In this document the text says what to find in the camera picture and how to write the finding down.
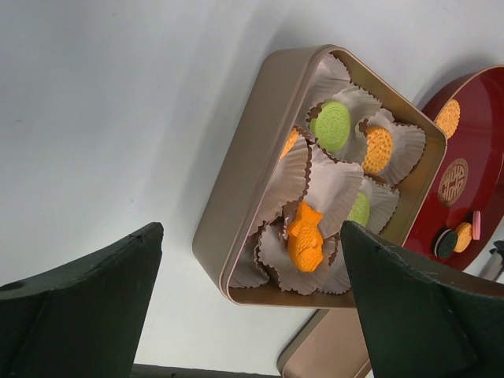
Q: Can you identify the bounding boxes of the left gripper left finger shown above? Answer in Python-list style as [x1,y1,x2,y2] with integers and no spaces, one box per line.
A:
[1,222,164,377]

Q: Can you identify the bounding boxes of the orange biscuit cookie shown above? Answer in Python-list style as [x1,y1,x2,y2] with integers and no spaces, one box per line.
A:
[280,128,298,160]
[434,98,461,139]
[454,222,473,253]
[362,126,394,174]

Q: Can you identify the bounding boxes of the red round tray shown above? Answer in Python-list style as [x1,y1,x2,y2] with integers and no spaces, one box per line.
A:
[404,65,503,270]

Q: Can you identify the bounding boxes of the white paper cookie cups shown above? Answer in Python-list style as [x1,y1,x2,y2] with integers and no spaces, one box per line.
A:
[229,54,426,295]

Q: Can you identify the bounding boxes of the green sandwich cookie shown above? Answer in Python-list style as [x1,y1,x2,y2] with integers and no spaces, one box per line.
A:
[347,192,370,226]
[309,100,351,152]

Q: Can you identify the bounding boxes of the pink sandwich cookie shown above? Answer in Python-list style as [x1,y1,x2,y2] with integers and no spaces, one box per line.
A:
[472,210,481,240]

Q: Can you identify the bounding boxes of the black sandwich cookie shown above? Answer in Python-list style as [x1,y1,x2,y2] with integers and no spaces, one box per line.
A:
[433,228,458,260]

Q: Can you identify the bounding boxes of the orange biscuit cookie bottom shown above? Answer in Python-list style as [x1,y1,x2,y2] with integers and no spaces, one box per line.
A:
[280,128,298,160]

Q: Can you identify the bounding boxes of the gold cookie tin box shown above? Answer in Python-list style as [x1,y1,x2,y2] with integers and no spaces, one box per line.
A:
[193,45,447,308]

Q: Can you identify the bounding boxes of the metal serving tongs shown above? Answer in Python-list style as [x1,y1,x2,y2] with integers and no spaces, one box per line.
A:
[480,240,503,281]

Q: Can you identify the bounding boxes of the gold tin lid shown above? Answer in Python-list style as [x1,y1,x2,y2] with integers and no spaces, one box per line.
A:
[277,308,371,378]

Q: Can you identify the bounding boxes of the orange fish-shaped cookie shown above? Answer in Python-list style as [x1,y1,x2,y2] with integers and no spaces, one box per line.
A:
[287,202,323,272]

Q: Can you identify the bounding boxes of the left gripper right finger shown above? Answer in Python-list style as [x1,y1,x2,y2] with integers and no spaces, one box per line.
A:
[340,221,503,377]

